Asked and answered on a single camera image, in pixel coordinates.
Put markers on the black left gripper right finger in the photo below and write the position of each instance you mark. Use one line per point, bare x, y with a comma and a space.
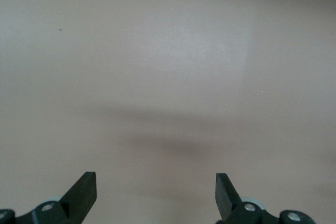
227, 197

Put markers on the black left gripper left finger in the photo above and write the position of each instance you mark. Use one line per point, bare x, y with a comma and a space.
81, 197

